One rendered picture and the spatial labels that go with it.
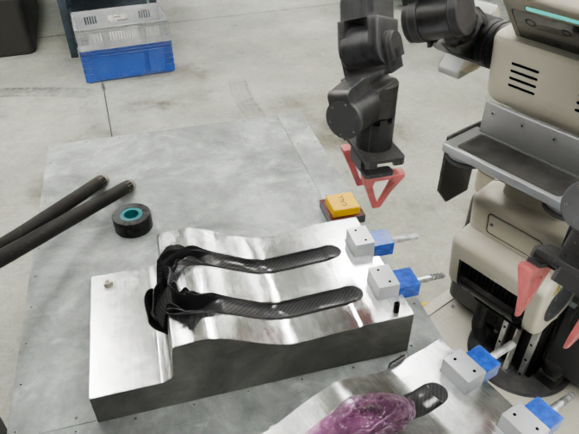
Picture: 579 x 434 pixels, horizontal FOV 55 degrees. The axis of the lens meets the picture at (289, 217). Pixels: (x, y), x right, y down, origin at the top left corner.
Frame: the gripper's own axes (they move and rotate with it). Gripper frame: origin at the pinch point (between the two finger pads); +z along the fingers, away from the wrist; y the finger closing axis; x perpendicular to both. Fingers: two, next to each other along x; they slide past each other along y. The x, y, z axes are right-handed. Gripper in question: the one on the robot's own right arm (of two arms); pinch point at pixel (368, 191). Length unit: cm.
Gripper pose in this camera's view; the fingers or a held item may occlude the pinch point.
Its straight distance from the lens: 93.7
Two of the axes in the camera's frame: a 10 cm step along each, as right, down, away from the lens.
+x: 9.6, -1.6, 2.2
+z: 0.0, 8.0, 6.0
